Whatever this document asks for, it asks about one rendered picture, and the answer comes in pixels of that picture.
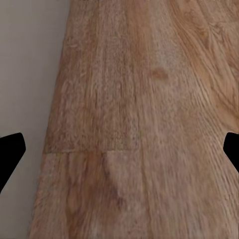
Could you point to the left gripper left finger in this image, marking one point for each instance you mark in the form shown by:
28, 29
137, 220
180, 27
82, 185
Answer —
12, 148

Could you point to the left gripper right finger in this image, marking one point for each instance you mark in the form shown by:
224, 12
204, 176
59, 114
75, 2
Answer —
231, 148

